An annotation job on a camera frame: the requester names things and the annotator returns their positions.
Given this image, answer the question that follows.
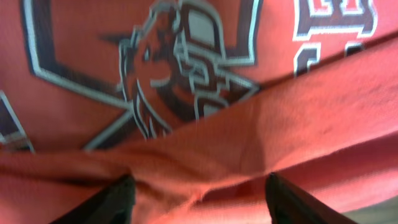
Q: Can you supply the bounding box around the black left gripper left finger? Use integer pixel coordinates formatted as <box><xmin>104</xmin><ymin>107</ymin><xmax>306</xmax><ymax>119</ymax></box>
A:
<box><xmin>51</xmin><ymin>175</ymin><xmax>136</xmax><ymax>224</ymax></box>

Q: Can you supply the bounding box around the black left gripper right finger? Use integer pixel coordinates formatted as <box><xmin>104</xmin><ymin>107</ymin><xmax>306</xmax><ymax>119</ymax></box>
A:
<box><xmin>265</xmin><ymin>172</ymin><xmax>357</xmax><ymax>224</ymax></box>

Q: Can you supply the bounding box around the red soccer t-shirt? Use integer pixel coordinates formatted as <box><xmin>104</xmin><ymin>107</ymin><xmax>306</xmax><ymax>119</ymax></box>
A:
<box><xmin>1</xmin><ymin>0</ymin><xmax>397</xmax><ymax>223</ymax></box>

